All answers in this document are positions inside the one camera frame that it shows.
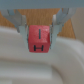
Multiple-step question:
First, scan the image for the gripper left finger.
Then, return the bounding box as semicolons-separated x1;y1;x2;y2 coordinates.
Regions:
4;8;31;42

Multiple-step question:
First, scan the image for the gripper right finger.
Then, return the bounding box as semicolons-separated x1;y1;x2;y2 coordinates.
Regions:
49;7;72;42

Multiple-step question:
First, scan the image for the pink block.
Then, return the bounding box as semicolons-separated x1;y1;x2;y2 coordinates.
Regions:
27;23;53;54

